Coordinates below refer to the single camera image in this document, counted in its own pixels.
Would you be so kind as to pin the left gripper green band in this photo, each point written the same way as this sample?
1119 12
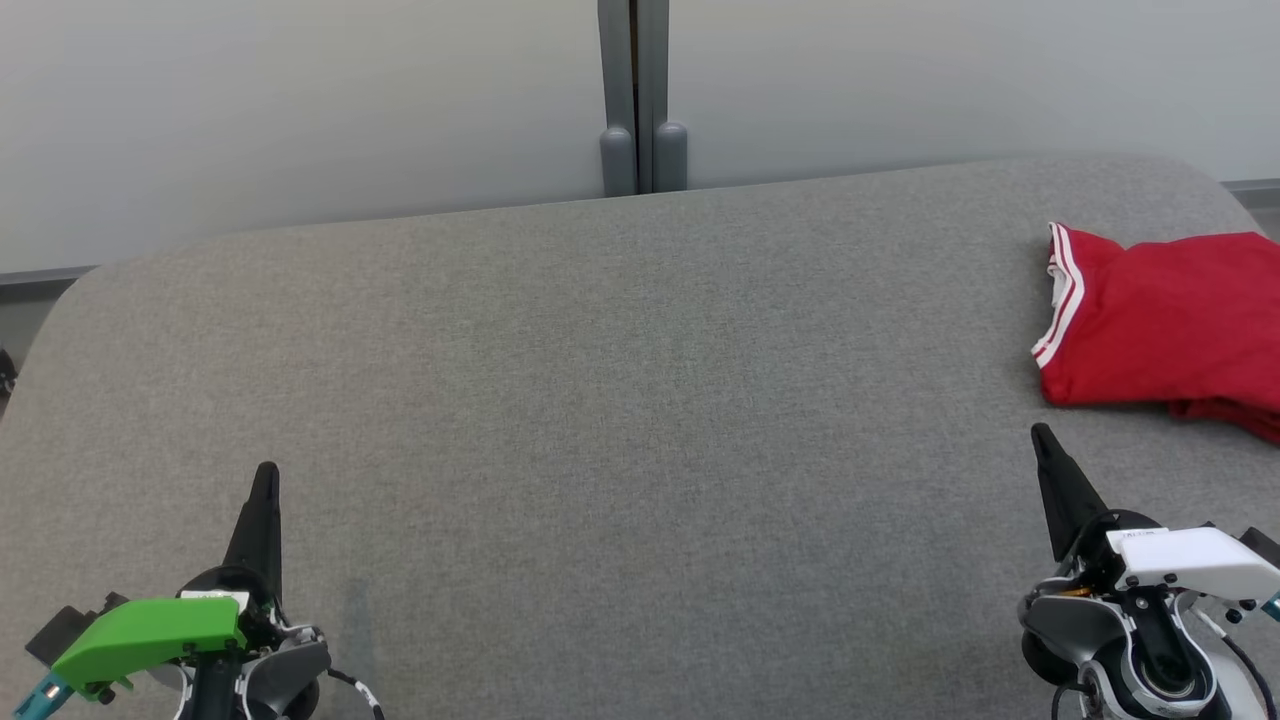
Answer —
150 635

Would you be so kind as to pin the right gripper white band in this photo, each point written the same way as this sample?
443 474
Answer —
1190 560

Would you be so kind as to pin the red and white striped shirt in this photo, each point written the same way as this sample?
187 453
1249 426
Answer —
1170 320

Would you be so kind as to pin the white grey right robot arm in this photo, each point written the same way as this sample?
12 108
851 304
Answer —
1140 650

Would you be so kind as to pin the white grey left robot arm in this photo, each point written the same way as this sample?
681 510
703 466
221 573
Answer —
280 675

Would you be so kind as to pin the small black object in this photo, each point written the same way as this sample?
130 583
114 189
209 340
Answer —
6 375

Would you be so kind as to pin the grey fabric sofa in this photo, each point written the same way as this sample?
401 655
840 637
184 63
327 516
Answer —
640 450

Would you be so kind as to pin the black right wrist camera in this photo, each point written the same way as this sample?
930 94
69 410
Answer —
1264 548

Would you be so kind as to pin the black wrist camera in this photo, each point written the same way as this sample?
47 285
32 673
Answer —
62 628
1264 548

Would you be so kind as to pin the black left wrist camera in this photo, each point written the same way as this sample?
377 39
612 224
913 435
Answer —
62 628

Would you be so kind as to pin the grey partition post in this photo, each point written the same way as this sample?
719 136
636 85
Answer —
642 100

